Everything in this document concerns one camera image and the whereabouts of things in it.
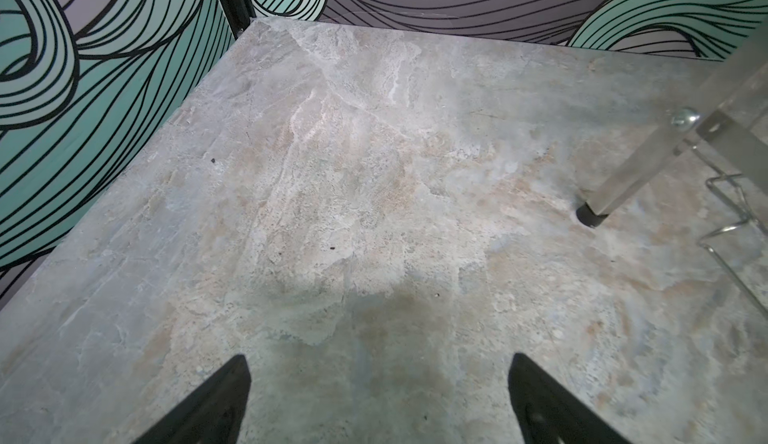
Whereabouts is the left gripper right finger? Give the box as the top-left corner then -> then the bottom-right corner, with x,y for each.
507,353 -> 629,444

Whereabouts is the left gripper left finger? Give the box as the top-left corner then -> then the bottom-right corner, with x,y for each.
135,354 -> 251,444

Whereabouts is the steel wire dish rack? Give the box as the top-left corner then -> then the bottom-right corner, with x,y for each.
575,22 -> 767,317

